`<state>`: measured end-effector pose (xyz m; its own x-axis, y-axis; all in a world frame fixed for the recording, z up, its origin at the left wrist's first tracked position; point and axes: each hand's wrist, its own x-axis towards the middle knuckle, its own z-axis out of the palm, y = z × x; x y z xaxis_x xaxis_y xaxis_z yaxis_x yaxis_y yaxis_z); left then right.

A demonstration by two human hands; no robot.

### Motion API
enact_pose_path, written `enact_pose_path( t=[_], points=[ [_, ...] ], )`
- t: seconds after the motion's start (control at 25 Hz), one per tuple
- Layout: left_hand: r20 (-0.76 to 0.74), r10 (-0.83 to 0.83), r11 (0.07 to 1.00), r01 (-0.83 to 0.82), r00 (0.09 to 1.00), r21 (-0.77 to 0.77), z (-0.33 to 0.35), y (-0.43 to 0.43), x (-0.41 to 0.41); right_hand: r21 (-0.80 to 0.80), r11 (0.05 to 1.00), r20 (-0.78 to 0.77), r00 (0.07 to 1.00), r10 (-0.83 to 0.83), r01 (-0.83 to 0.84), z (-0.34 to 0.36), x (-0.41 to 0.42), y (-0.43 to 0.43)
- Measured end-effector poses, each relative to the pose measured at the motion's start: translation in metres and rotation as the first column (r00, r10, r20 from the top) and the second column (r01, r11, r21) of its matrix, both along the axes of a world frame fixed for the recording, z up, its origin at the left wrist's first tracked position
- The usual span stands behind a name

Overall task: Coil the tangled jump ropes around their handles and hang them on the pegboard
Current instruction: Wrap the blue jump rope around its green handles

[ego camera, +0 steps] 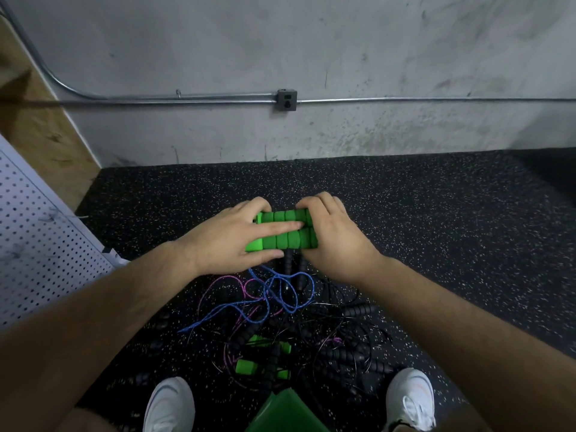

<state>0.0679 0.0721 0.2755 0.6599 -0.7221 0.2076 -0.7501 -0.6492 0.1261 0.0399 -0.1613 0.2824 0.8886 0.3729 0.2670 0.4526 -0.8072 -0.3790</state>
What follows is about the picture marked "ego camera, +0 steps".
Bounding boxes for blue green-handled jump rope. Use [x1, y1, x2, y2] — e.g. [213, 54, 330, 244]
[178, 208, 319, 335]

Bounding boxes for metal conduit pipe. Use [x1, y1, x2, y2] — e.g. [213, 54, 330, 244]
[0, 4, 576, 107]

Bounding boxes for person's right hand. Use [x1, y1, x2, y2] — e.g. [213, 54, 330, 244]
[297, 191, 388, 286]

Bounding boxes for white right shoe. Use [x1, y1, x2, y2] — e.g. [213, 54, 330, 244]
[385, 368, 437, 432]

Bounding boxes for person's right forearm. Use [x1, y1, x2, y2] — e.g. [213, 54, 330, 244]
[369, 256, 576, 432]

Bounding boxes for pile of jump ropes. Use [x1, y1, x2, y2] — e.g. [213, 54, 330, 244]
[193, 265, 406, 401]

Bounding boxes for grey electrical junction box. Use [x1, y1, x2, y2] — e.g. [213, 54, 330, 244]
[274, 89, 298, 112]

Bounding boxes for person's left forearm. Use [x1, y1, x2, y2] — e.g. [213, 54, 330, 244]
[0, 242, 197, 432]

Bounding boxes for white shoe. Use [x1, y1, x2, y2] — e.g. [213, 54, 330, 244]
[144, 377, 196, 432]
[385, 368, 437, 432]

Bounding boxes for white pegboard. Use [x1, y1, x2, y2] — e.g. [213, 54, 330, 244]
[0, 134, 130, 329]

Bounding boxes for white left shoe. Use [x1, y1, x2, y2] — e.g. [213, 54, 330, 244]
[144, 377, 196, 432]

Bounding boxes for person's left hand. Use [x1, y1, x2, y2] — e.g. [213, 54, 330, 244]
[175, 197, 305, 278]

